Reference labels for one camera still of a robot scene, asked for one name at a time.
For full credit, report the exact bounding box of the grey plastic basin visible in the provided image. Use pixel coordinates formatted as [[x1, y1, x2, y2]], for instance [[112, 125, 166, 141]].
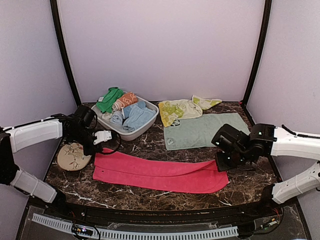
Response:
[[91, 95, 159, 141]]

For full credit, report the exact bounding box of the orange rolled towel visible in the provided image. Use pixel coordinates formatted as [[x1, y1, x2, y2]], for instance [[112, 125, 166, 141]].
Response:
[[111, 92, 138, 112]]

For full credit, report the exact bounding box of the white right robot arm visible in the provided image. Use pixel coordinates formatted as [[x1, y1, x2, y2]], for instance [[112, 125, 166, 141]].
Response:
[[211, 123, 320, 217]]

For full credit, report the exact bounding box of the yellow green patterned towel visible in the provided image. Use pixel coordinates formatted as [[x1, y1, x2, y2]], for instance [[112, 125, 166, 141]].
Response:
[[158, 95, 222, 127]]

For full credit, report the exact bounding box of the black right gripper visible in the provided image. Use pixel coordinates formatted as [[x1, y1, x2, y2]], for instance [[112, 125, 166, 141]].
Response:
[[215, 148, 251, 172]]

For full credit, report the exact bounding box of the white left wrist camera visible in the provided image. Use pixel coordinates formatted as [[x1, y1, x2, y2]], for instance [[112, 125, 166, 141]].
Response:
[[93, 130, 113, 145]]

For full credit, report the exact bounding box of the black front table rail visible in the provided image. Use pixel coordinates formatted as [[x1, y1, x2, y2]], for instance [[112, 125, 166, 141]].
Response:
[[27, 193, 298, 226]]

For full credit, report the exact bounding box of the small blue rolled towel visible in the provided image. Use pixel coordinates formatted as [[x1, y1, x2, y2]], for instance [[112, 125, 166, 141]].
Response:
[[109, 111, 124, 127]]

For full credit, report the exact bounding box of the round painted ceramic plate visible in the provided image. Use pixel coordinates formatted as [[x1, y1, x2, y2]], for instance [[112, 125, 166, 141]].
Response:
[[57, 143, 92, 172]]

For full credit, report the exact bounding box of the mint green panda towel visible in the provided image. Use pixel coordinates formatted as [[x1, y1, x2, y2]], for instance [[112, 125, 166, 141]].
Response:
[[163, 113, 250, 151]]

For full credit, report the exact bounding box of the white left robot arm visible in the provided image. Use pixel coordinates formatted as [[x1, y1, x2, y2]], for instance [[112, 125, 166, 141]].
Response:
[[0, 105, 98, 218]]

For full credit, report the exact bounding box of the black left camera cable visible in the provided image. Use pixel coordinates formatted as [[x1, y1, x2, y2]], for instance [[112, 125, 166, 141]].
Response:
[[92, 112, 122, 156]]

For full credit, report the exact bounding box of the black left corner post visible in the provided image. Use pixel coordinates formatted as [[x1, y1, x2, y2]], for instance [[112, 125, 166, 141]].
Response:
[[49, 0, 82, 106]]

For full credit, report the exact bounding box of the light blue rolled towel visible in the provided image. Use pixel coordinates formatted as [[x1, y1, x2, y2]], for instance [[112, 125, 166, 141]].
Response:
[[122, 101, 156, 133]]

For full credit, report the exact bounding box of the green rolled towel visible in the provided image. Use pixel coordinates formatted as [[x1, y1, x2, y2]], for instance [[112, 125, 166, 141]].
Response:
[[96, 87, 124, 114]]

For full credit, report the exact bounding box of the black corner post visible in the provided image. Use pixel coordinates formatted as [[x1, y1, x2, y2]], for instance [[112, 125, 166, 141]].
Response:
[[241, 0, 273, 108], [49, 0, 82, 106]]

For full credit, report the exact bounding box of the pink microfibre towel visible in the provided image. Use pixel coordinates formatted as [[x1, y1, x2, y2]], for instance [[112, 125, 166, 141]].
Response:
[[93, 152, 229, 194]]

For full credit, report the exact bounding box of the black right corner post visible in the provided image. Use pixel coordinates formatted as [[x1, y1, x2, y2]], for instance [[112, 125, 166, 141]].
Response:
[[241, 0, 273, 108]]

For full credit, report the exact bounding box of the grey slotted cable duct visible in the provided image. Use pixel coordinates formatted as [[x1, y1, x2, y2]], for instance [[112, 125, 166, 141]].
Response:
[[31, 213, 239, 240]]

